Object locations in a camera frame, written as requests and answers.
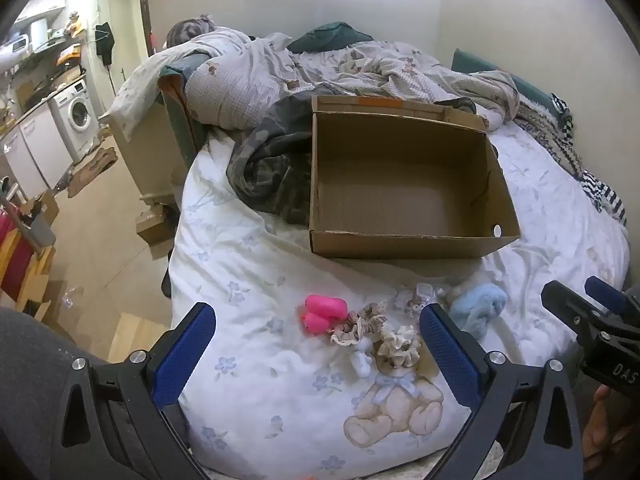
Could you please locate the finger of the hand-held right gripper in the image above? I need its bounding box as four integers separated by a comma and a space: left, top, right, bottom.
585, 276, 640, 321
541, 280, 640, 391

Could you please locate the patterned knitted blanket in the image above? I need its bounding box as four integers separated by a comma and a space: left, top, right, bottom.
515, 100, 586, 176

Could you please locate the green cushion with orange edge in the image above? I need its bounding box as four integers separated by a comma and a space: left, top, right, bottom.
157, 55, 211, 161

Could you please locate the grey bin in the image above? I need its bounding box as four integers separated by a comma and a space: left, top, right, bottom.
20, 210, 56, 248

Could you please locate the pink rubber duck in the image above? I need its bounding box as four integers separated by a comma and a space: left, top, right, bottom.
300, 294, 350, 335

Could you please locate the small white sock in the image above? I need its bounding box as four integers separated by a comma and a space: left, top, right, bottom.
349, 337, 376, 380

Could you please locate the dark green pillow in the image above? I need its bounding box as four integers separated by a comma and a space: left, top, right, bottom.
287, 21, 373, 55

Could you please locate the cream floral scrunchie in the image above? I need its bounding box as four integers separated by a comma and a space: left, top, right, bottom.
375, 324, 425, 361

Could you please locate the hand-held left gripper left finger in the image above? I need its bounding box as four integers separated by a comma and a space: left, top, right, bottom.
50, 302, 217, 480

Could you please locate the beige bed frame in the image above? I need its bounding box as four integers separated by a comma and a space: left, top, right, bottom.
111, 105, 188, 206

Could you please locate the white floral pillow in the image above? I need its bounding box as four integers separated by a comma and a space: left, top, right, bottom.
97, 42, 211, 143

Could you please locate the brown floor mat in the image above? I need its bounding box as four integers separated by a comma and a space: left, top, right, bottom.
66, 147, 118, 198

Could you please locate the white floral bed sheet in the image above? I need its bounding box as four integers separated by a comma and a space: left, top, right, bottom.
167, 120, 631, 476

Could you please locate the small cardboard box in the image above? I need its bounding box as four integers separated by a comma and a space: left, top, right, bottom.
136, 207, 176, 246

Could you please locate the red container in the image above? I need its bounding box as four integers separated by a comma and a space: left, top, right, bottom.
0, 212, 36, 301

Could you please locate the person's grey clothed leg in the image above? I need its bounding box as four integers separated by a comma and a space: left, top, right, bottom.
0, 307, 108, 480

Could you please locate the waffle duvet with bear print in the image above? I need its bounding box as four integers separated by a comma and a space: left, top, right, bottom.
185, 27, 521, 133

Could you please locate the grey patterned cloth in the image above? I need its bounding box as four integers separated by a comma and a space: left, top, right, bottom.
166, 17, 217, 48

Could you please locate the dark door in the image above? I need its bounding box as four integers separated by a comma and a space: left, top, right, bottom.
137, 0, 151, 53

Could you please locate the camouflage garment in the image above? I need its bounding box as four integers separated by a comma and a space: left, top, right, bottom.
226, 92, 481, 226

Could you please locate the teal pillow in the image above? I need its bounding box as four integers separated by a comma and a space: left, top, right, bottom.
451, 49, 556, 111

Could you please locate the light blue fluffy sock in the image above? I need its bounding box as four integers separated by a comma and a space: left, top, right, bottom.
447, 282, 508, 336

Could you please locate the white lace scrunchie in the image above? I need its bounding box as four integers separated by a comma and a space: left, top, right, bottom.
392, 282, 443, 317

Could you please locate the beige lace scrunchie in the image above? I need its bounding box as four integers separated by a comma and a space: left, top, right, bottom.
329, 301, 390, 347

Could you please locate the person's right hand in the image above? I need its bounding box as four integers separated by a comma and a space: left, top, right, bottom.
582, 385, 621, 468

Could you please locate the black and white striped cloth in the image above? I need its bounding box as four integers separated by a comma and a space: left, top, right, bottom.
550, 92, 628, 226

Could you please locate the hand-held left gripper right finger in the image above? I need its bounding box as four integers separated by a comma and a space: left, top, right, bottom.
419, 303, 586, 480

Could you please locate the wooden board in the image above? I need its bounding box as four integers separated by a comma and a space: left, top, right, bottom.
107, 311, 171, 363

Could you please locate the white washing machine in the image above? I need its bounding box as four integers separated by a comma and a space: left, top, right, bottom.
50, 77, 101, 161

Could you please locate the black hanging garment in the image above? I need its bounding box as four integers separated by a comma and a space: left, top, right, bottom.
95, 21, 116, 67

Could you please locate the brown cardboard box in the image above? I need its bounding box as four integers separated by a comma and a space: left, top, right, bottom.
308, 94, 522, 261

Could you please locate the white cabinet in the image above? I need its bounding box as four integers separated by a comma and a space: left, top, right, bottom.
0, 105, 63, 196

